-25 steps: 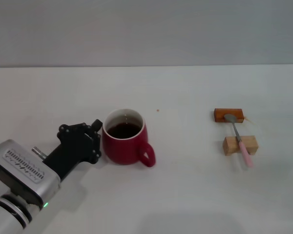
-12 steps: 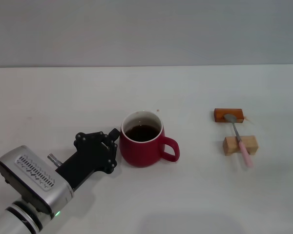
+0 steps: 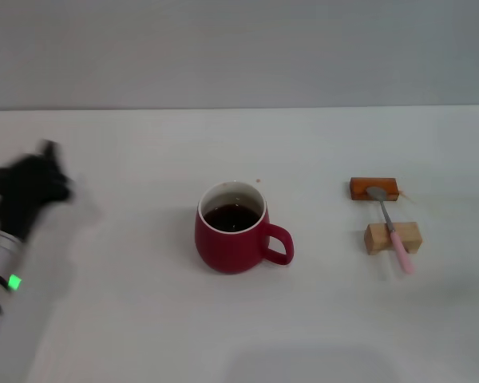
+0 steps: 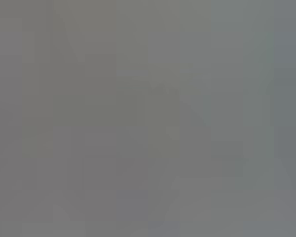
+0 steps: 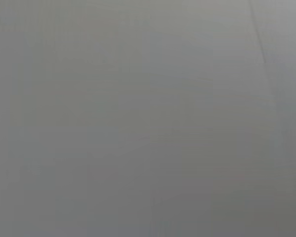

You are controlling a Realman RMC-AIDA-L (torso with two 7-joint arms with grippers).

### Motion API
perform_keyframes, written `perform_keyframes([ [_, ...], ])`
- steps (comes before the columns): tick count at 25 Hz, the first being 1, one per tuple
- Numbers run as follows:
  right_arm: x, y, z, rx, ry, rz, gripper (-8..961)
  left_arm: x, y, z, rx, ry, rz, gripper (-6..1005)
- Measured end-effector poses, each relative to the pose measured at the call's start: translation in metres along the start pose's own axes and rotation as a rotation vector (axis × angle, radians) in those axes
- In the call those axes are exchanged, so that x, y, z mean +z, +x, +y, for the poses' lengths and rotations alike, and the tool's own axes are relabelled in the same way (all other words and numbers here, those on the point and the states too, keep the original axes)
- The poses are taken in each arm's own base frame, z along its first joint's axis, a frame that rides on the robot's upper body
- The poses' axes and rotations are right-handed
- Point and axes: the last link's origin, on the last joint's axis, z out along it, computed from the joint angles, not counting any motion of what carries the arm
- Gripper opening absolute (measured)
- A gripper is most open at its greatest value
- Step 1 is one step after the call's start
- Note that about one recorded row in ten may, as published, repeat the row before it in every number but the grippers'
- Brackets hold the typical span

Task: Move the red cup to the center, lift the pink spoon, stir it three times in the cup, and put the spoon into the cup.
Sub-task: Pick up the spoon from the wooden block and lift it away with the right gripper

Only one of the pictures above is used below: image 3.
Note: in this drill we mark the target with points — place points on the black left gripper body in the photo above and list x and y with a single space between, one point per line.
28 187

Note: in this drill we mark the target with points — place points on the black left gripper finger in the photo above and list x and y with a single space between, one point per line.
51 151

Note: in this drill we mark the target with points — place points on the red ceramic coffee cup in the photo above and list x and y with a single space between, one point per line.
227 251

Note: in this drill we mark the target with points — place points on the orange-brown wooden block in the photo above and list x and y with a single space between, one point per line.
359 187

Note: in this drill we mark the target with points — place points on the light wooden notched block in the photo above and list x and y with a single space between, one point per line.
377 237

